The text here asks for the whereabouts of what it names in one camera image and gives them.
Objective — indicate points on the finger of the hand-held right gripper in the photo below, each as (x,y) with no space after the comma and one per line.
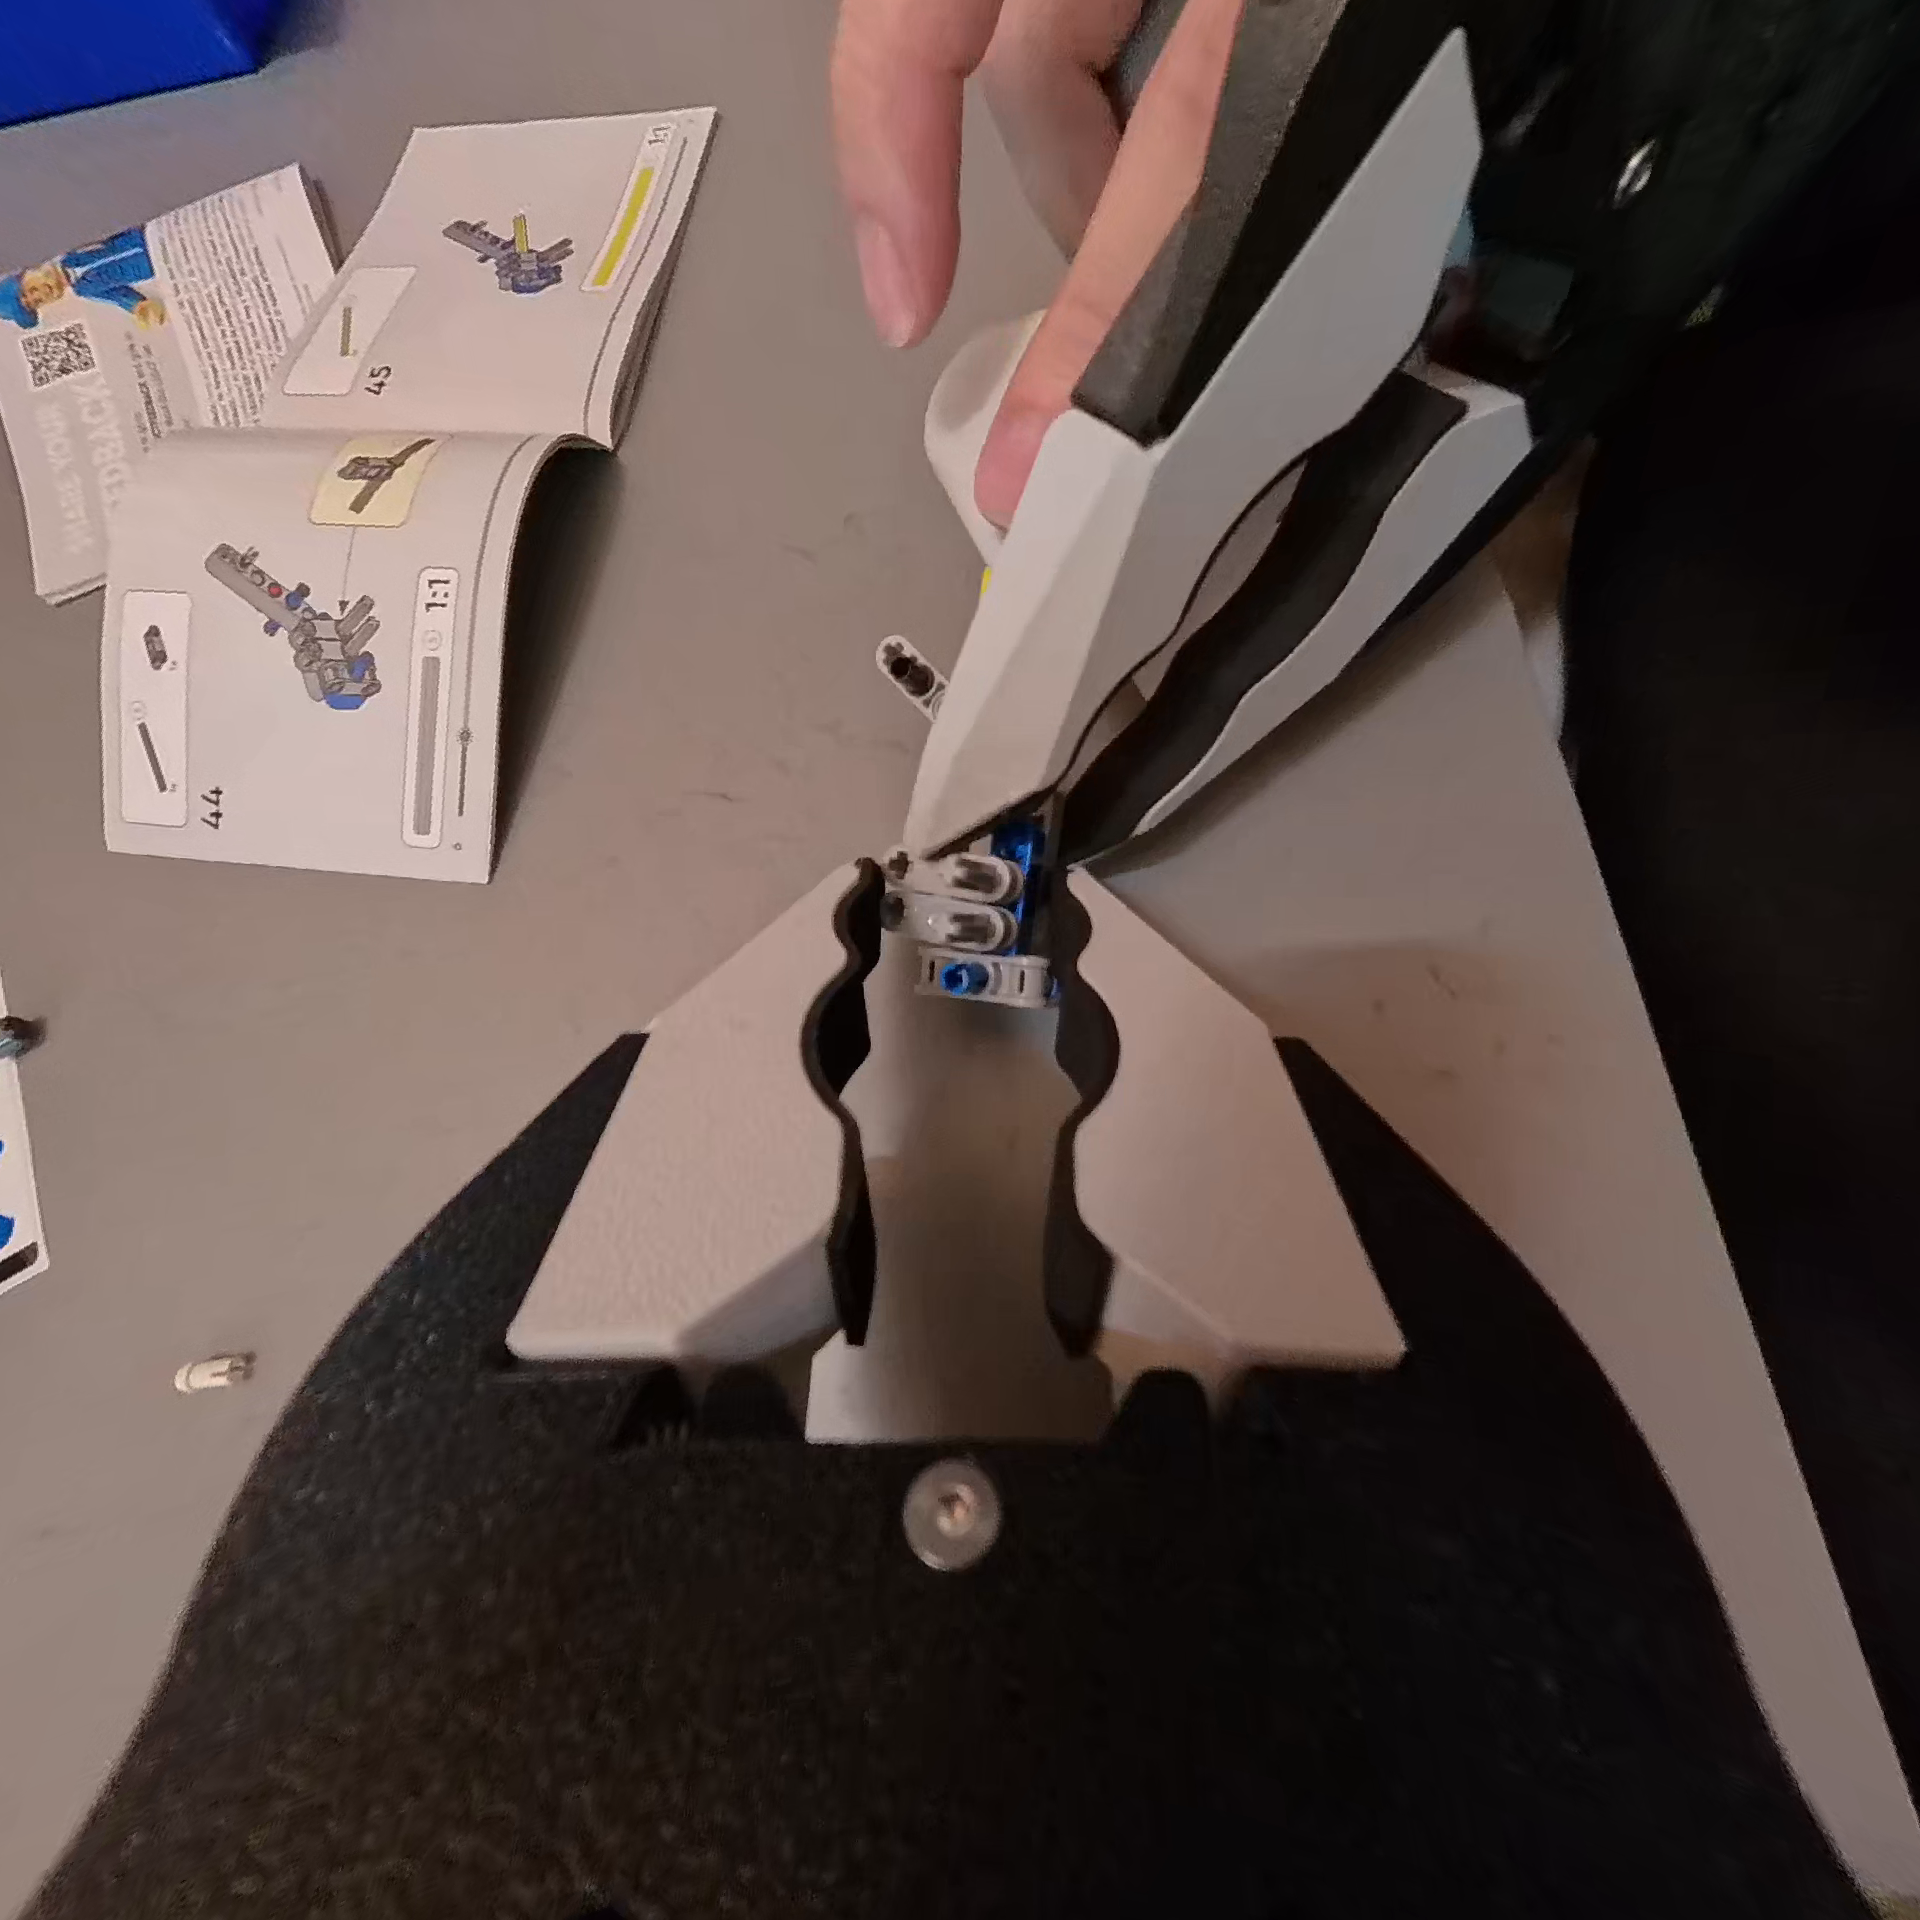
(1171,523)
(1395,523)

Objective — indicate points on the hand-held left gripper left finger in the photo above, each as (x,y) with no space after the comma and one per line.
(675,1200)

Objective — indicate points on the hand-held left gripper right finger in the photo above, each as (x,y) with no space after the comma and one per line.
(1228,1200)

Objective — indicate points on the grey and blue lego assembly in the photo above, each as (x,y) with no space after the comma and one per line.
(974,914)

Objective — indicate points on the small beige lego pin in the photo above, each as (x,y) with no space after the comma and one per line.
(210,1371)

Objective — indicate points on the small black lego pin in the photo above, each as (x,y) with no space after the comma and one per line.
(13,1035)

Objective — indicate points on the person's right hand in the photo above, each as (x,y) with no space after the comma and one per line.
(898,179)

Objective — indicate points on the person's dark clothing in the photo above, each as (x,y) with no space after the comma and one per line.
(1772,900)

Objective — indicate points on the open instruction booklet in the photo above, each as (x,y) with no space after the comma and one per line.
(300,673)

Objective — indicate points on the sticker sheet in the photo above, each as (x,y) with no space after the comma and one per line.
(13,1200)

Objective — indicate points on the blue plastic bin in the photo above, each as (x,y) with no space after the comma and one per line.
(107,42)

